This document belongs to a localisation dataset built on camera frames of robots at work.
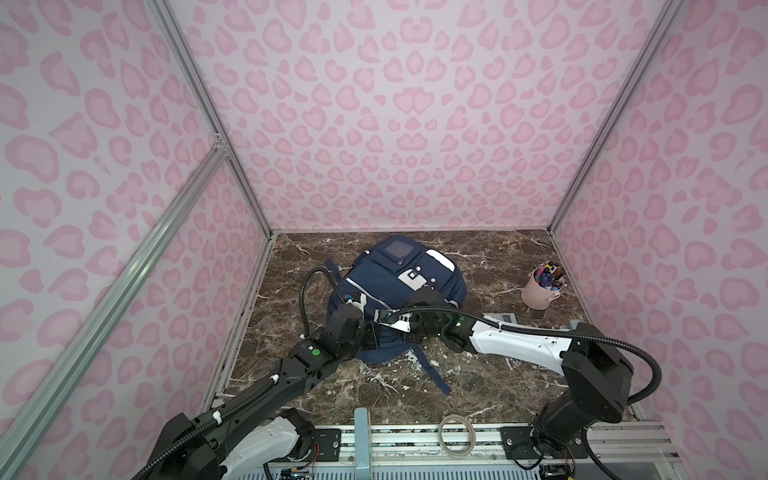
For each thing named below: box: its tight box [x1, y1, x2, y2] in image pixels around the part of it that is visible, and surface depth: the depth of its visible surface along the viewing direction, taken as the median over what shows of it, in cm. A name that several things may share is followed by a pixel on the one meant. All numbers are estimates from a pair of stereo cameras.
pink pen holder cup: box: [522, 268, 565, 311], surface depth 94 cm
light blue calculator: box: [482, 312, 518, 324], surface depth 97 cm
